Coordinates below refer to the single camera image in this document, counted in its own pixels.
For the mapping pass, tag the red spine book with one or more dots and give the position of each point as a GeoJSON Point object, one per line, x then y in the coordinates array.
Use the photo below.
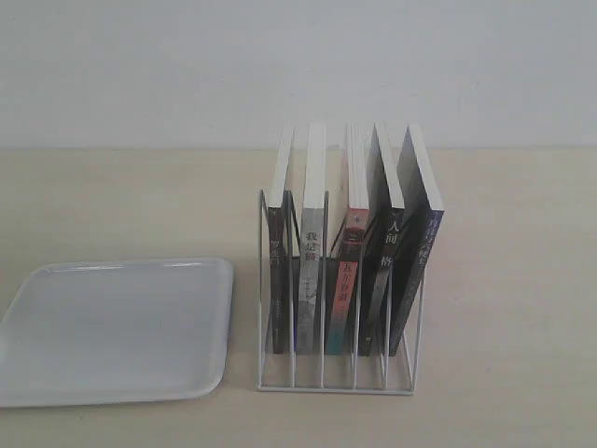
{"type": "Point", "coordinates": [351, 223]}

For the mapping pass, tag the grey spine book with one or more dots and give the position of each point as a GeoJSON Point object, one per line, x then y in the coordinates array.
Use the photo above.
{"type": "Point", "coordinates": [311, 236]}

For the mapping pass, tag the white wire book rack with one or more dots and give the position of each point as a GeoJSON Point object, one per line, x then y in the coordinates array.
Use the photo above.
{"type": "Point", "coordinates": [318, 372]}

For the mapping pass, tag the black spine book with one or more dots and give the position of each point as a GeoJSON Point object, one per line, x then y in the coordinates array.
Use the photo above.
{"type": "Point", "coordinates": [386, 210]}

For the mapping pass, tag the dark brown thin book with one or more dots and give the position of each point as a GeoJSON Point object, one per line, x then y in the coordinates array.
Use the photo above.
{"type": "Point", "coordinates": [277, 215]}

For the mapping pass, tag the blue moon cover book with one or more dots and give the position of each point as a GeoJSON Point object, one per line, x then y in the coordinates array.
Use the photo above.
{"type": "Point", "coordinates": [424, 211]}

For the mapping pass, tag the white plastic tray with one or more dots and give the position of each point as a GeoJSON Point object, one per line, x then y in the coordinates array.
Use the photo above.
{"type": "Point", "coordinates": [106, 333]}

